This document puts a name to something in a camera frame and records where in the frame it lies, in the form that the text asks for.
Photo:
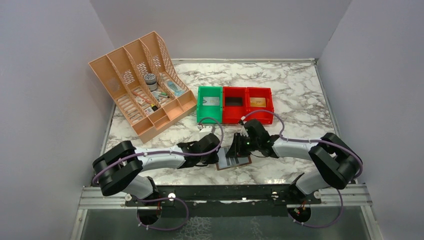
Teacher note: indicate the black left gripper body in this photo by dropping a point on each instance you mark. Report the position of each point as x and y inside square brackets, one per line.
[208, 159]

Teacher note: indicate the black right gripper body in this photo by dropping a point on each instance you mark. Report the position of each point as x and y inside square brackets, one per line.
[254, 144]

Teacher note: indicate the brown leather card holder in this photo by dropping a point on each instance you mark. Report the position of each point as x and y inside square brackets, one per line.
[230, 162]

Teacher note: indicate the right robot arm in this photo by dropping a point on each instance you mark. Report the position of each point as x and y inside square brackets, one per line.
[336, 164]

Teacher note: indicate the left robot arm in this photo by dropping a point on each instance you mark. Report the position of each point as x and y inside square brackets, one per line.
[118, 169]

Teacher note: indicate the gold card in red bin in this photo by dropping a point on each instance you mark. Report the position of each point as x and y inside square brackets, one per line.
[258, 102]

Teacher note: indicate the silver card in green bin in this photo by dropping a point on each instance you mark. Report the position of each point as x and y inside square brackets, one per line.
[211, 101]

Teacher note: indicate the black card in red bin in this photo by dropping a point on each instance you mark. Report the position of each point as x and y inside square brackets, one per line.
[233, 101]

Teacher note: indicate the red plastic bin right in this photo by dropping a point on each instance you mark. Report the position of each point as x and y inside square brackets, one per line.
[264, 117]

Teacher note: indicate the red plastic bin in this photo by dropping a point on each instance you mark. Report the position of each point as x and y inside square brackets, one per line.
[264, 117]
[232, 115]

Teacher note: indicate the green plastic bin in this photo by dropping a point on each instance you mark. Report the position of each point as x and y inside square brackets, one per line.
[209, 111]

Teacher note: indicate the red plastic bin middle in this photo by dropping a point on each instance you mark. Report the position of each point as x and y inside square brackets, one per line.
[232, 115]

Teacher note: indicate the blue packet in organizer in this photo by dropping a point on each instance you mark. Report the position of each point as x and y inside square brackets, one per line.
[175, 88]

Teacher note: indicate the red pencil in organizer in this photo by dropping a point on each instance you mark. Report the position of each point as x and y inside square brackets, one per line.
[140, 99]

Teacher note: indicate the peach plastic file organizer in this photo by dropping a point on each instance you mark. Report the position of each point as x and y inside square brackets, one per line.
[121, 71]

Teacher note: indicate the silver round tin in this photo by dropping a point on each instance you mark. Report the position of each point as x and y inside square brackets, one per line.
[151, 81]

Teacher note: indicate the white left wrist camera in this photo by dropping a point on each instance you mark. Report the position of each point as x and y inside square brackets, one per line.
[206, 129]

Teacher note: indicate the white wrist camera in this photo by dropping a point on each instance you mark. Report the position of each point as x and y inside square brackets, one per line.
[245, 128]
[206, 129]

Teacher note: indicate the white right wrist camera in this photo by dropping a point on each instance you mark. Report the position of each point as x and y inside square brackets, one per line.
[245, 128]

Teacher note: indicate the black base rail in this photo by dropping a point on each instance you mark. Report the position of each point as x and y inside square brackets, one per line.
[225, 197]

